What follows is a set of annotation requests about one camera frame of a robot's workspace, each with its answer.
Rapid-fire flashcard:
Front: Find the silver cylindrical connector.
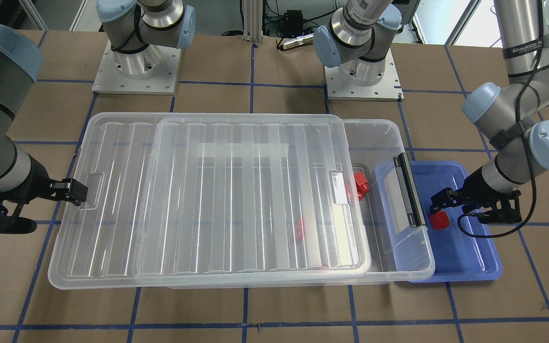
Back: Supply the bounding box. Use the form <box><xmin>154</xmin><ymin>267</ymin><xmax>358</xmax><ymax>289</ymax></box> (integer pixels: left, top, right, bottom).
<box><xmin>276</xmin><ymin>33</ymin><xmax>314</xmax><ymax>51</ymax></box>

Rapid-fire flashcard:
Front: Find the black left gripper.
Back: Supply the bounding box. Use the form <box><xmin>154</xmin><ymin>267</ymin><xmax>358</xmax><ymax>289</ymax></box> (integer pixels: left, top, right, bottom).
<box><xmin>429</xmin><ymin>167</ymin><xmax>522</xmax><ymax>224</ymax></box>

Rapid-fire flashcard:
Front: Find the red block near latch lower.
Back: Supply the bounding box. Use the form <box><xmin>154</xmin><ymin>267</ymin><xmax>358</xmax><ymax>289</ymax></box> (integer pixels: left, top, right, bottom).
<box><xmin>345</xmin><ymin>184</ymin><xmax>364</xmax><ymax>203</ymax></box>

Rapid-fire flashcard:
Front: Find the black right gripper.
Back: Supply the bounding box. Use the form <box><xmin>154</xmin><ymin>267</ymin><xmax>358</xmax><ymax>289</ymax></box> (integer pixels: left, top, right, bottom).
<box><xmin>0</xmin><ymin>152</ymin><xmax>89</xmax><ymax>234</ymax></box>

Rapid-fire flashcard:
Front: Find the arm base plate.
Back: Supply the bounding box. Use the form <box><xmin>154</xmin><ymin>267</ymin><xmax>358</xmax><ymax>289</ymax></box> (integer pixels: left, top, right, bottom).
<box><xmin>323</xmin><ymin>50</ymin><xmax>405</xmax><ymax>101</ymax></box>
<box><xmin>91</xmin><ymin>42</ymin><xmax>183</xmax><ymax>96</ymax></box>

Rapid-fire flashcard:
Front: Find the clear plastic storage box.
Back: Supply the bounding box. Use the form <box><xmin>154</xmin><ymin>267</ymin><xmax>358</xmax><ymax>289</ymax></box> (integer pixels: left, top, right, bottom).
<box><xmin>165</xmin><ymin>119</ymin><xmax>436</xmax><ymax>289</ymax></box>

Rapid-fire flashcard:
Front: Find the red block from tray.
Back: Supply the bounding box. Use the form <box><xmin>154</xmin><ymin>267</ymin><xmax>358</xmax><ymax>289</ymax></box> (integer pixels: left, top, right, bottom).
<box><xmin>428</xmin><ymin>210</ymin><xmax>451</xmax><ymax>230</ymax></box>

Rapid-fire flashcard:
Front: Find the red block latch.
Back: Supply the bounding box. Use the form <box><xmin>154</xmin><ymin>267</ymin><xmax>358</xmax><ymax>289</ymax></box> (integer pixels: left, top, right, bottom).
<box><xmin>345</xmin><ymin>184</ymin><xmax>364</xmax><ymax>203</ymax></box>
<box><xmin>354</xmin><ymin>171</ymin><xmax>370</xmax><ymax>200</ymax></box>

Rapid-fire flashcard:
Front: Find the black power adapter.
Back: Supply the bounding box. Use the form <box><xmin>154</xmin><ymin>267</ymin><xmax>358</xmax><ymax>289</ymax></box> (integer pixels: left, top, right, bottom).
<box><xmin>282</xmin><ymin>10</ymin><xmax>304</xmax><ymax>37</ymax></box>

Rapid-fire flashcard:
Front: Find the aluminium frame post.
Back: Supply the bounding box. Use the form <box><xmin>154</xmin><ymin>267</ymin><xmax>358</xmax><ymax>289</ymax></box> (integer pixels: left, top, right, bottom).
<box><xmin>240</xmin><ymin>0</ymin><xmax>264</xmax><ymax>45</ymax></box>

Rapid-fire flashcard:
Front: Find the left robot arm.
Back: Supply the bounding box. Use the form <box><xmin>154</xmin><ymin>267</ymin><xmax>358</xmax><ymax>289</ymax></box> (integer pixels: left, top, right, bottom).
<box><xmin>314</xmin><ymin>0</ymin><xmax>549</xmax><ymax>223</ymax></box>

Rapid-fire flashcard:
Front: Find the red block middle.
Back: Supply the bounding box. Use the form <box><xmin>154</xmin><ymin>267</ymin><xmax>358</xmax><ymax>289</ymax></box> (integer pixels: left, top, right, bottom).
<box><xmin>294</xmin><ymin>216</ymin><xmax>305</xmax><ymax>242</ymax></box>

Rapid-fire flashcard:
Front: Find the black box latch handle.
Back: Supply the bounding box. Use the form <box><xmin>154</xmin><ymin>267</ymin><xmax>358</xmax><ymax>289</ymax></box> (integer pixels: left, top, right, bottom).
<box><xmin>393</xmin><ymin>152</ymin><xmax>427</xmax><ymax>228</ymax></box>

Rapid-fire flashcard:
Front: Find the blue plastic tray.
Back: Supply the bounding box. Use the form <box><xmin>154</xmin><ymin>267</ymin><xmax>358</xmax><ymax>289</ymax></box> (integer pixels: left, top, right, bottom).
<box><xmin>375</xmin><ymin>160</ymin><xmax>503</xmax><ymax>283</ymax></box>

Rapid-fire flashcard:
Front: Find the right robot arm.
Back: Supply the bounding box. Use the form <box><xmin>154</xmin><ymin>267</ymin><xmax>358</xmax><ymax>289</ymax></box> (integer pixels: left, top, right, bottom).
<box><xmin>0</xmin><ymin>0</ymin><xmax>197</xmax><ymax>234</ymax></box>

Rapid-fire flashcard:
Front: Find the clear plastic box lid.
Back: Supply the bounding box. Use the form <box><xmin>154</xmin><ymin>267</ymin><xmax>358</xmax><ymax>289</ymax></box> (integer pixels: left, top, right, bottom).
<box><xmin>48</xmin><ymin>112</ymin><xmax>372</xmax><ymax>290</ymax></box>

